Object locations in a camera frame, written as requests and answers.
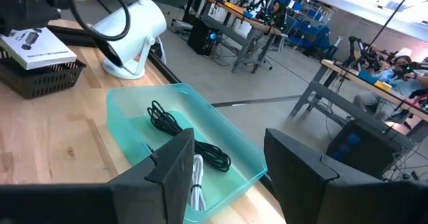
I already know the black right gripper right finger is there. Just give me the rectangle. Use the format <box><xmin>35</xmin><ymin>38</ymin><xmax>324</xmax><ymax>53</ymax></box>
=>
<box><xmin>263</xmin><ymin>127</ymin><xmax>428</xmax><ymax>224</ymax></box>

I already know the white printed product box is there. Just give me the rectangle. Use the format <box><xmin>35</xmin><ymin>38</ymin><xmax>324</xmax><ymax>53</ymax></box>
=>
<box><xmin>0</xmin><ymin>27</ymin><xmax>78</xmax><ymax>71</ymax></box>

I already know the small yellow box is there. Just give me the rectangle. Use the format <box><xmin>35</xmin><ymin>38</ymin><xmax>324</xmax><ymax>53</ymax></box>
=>
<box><xmin>374</xmin><ymin>80</ymin><xmax>392</xmax><ymax>92</ymax></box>

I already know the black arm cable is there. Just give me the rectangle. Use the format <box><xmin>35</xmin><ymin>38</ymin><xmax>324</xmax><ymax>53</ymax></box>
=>
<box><xmin>65</xmin><ymin>0</ymin><xmax>131</xmax><ymax>41</ymax></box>

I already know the translucent teal plastic bin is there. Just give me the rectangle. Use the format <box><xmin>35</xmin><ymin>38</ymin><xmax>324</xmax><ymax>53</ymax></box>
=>
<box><xmin>106</xmin><ymin>82</ymin><xmax>268</xmax><ymax>224</ymax></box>

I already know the white coiled cable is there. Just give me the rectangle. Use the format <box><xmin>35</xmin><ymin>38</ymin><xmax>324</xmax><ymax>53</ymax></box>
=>
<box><xmin>189</xmin><ymin>154</ymin><xmax>207</xmax><ymax>212</ymax></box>

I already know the white cylindrical projector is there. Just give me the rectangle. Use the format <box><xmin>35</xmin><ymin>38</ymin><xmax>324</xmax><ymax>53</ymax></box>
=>
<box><xmin>92</xmin><ymin>0</ymin><xmax>167</xmax><ymax>80</ymax></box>

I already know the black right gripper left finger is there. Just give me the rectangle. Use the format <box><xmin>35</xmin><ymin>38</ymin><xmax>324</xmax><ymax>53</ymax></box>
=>
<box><xmin>108</xmin><ymin>127</ymin><xmax>197</xmax><ymax>224</ymax></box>

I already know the black light stand pole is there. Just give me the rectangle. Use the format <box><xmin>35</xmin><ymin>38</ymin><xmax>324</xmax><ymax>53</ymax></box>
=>
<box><xmin>367</xmin><ymin>0</ymin><xmax>428</xmax><ymax>47</ymax></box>

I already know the black plastic mesh basket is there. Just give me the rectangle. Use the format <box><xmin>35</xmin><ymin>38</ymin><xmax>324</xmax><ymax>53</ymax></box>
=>
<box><xmin>0</xmin><ymin>46</ymin><xmax>87</xmax><ymax>100</ymax></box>

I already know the blue storage bin shelf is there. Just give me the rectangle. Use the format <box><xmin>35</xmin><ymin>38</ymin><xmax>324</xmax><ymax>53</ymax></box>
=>
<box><xmin>274</xmin><ymin>0</ymin><xmax>335</xmax><ymax>51</ymax></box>

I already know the wooden top workbench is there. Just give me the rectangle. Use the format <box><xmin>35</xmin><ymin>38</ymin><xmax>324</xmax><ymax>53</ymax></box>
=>
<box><xmin>202</xmin><ymin>0</ymin><xmax>282</xmax><ymax>74</ymax></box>
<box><xmin>289</xmin><ymin>59</ymin><xmax>428</xmax><ymax>144</ymax></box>

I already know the black coiled cable bundle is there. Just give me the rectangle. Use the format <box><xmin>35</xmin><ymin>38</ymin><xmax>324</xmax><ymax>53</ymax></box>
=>
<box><xmin>146</xmin><ymin>100</ymin><xmax>232</xmax><ymax>173</ymax></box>

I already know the black computer tower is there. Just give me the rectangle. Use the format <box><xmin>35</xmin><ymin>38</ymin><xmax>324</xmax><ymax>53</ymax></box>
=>
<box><xmin>187</xmin><ymin>16</ymin><xmax>220</xmax><ymax>56</ymax></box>
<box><xmin>326</xmin><ymin>118</ymin><xmax>402</xmax><ymax>180</ymax></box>

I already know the person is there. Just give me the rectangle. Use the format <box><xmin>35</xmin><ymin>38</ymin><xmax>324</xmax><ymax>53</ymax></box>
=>
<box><xmin>267</xmin><ymin>0</ymin><xmax>288</xmax><ymax>31</ymax></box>
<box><xmin>352</xmin><ymin>48</ymin><xmax>428</xmax><ymax>118</ymax></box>

